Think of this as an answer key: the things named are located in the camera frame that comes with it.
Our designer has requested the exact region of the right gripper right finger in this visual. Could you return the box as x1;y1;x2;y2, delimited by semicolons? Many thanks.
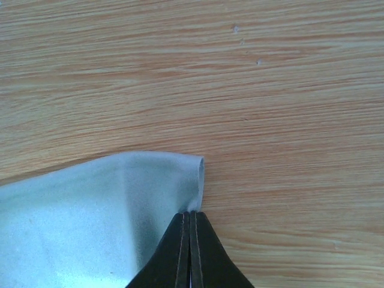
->
190;211;253;287

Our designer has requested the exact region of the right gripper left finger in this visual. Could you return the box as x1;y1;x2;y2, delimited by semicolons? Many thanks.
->
127;212;190;288

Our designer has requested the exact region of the light blue cleaning cloth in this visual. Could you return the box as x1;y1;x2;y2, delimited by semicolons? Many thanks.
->
1;152;205;287

